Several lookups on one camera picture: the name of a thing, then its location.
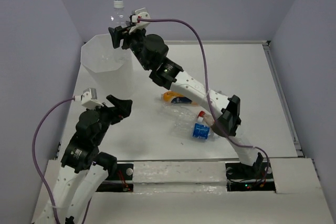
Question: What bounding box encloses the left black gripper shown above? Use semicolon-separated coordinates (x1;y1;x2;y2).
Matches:
89;94;133;144

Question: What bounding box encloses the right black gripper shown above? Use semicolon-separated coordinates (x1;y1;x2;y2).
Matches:
107;20;151;71

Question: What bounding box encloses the clear bottle white cap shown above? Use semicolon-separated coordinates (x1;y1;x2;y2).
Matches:
109;0;130;29

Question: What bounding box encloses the orange juice bottle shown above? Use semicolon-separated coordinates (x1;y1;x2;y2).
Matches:
160;91;198;106

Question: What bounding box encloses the clear crushed plastic bottle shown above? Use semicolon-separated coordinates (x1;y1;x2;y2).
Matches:
159;103;196;122

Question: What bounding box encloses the clear bottle blue label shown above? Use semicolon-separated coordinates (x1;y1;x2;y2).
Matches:
172;121;220;142

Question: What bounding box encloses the red cap crushed bottle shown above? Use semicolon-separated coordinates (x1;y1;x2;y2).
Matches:
198;111;215;131

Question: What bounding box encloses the clear bottle blue ring cap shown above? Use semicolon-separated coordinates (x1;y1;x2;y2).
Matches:
101;51;124;63

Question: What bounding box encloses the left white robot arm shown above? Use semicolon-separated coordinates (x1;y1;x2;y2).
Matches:
31;90;133;223

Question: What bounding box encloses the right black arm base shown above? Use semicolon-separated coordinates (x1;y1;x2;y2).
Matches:
225;162;276;192

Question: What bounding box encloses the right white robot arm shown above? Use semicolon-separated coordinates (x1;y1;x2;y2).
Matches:
108;26;264;178

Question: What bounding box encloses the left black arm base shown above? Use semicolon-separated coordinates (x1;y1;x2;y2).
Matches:
96;162;134;193

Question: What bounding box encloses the white octagonal plastic bin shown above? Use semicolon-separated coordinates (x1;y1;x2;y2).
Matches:
80;34;134;100

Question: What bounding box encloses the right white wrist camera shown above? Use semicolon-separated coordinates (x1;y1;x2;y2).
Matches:
129;7;151;34

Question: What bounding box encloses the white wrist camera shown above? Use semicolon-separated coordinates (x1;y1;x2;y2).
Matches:
73;88;103;110
129;7;151;34

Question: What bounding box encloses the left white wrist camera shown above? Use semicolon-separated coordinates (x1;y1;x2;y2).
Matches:
73;88;103;110

